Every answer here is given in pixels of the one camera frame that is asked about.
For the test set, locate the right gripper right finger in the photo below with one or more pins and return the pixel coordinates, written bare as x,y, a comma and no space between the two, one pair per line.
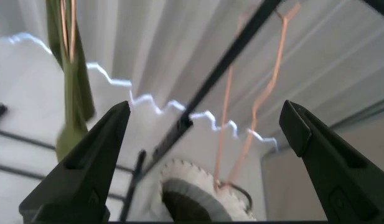
344,186

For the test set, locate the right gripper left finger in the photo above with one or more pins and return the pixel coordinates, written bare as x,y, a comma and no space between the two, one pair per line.
76,186

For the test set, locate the green long-sleeved shirt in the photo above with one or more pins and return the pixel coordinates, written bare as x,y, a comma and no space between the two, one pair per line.
75,102

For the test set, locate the white laundry basket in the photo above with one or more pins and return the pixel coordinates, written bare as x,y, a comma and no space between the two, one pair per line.
191,174

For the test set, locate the black clothes rack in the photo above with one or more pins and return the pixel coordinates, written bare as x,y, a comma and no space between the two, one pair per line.
222,67

